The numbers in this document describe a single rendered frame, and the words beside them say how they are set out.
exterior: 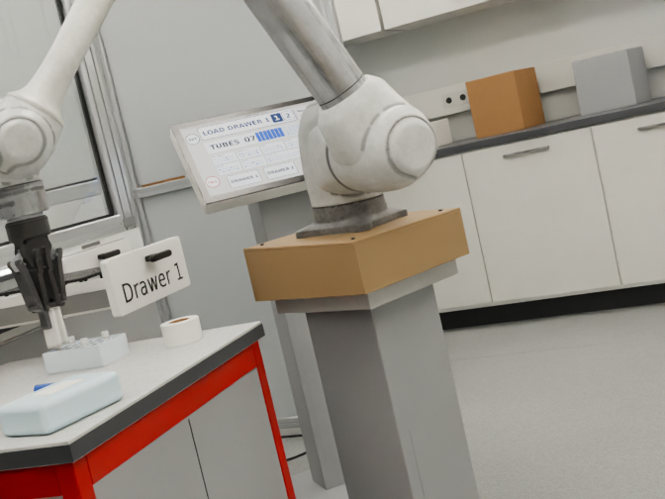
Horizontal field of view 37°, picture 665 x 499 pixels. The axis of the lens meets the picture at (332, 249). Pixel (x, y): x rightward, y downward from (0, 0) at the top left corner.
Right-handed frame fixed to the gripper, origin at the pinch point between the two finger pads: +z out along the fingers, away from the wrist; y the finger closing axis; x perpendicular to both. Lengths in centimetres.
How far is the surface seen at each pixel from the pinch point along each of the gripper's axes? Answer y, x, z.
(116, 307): -11.5, 5.9, -0.1
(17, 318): -12.3, -18.2, -1.2
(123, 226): -72, -30, -12
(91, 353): 3.2, 9.1, 5.2
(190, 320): -6.3, 24.2, 3.7
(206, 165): -104, -19, -23
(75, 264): -46, -27, -7
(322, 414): -117, -8, 57
